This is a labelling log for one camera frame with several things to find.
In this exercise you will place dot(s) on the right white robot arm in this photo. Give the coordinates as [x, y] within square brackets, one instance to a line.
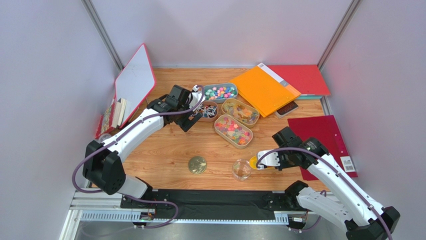
[356, 212]

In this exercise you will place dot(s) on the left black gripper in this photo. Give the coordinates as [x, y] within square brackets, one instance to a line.
[186, 123]

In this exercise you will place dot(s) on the aluminium rail frame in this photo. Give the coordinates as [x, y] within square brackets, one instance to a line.
[100, 217]

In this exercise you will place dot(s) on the yellow plastic scoop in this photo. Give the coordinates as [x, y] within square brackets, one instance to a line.
[254, 163]

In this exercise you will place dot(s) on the dark red folder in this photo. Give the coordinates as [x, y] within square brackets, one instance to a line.
[326, 130]

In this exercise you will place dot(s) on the clear glass jar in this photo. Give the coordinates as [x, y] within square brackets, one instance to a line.
[241, 169]

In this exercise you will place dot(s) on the white board with red frame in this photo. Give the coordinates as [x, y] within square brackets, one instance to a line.
[135, 82]

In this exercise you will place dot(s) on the gold round lid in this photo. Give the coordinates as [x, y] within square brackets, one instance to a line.
[197, 165]

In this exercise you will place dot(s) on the orange folder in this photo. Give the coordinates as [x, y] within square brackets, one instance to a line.
[264, 89]

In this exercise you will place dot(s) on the beige tray of star candies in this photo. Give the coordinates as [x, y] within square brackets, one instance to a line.
[233, 131]

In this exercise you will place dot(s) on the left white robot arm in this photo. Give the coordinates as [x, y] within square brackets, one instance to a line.
[103, 162]

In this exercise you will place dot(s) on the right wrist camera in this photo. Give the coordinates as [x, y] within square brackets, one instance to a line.
[262, 154]

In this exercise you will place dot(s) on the teal book under folder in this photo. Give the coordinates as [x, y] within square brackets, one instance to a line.
[309, 97]

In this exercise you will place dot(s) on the red folder at back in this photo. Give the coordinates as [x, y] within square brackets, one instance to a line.
[307, 79]

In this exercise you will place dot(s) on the grey tray of round candies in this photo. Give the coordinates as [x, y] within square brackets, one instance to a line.
[220, 92]

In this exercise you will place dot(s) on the clear plastic cup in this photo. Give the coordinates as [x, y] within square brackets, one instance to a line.
[104, 137]

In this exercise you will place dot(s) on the beige tray of popsicle candies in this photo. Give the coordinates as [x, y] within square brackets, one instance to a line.
[244, 113]

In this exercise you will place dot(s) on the stack of books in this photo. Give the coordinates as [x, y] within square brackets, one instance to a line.
[111, 118]

